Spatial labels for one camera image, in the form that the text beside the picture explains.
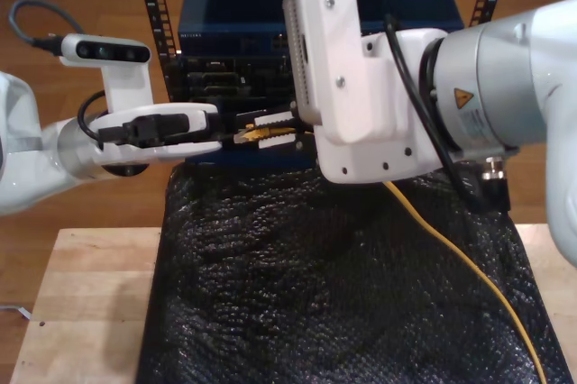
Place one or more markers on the black bubble wrap mat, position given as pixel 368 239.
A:
pixel 293 312

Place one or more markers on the black rack server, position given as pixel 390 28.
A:
pixel 203 73

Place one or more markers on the blue base board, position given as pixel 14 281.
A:
pixel 252 159

